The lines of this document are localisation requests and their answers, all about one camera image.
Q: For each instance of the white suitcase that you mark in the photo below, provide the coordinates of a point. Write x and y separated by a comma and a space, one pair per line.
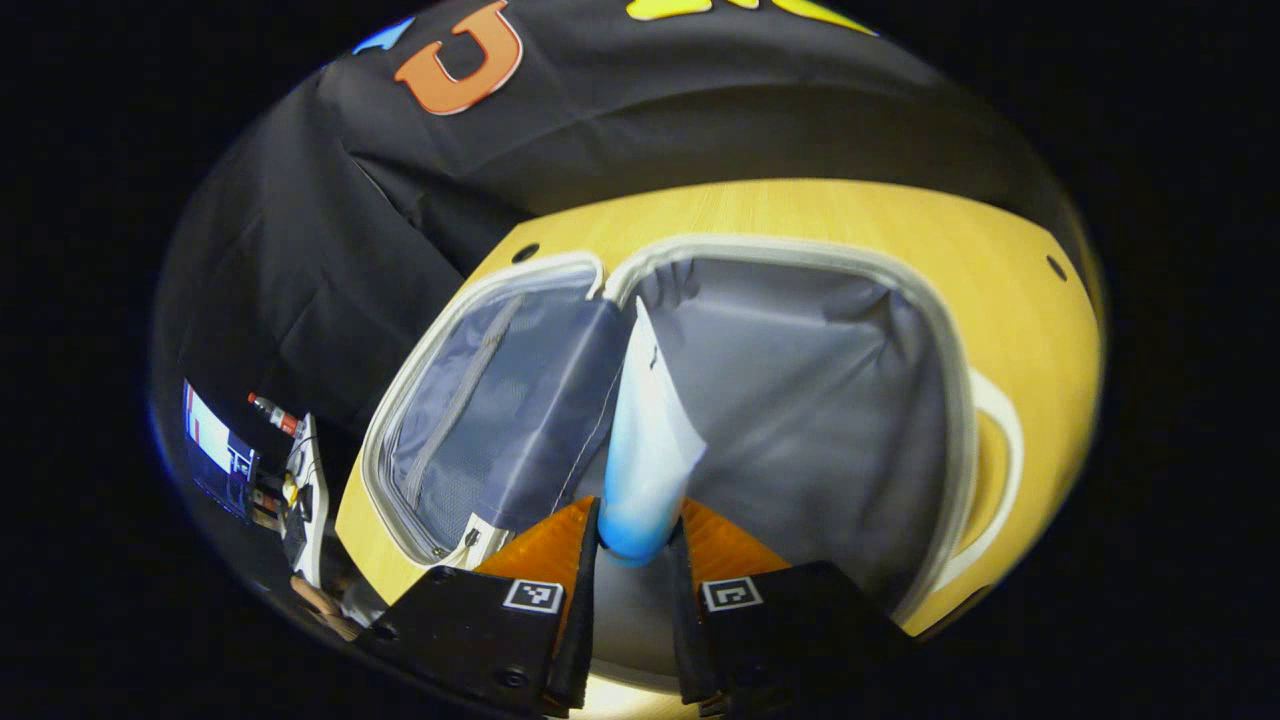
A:
800, 400

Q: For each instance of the computer monitor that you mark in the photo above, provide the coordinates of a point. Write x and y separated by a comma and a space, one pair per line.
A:
215, 440

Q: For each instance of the white and blue tube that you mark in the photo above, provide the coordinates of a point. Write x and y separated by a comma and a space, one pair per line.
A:
645, 450

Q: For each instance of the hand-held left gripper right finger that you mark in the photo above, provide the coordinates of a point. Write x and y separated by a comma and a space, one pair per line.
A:
683, 620

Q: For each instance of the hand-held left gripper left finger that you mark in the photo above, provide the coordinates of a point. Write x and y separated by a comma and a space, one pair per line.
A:
583, 620

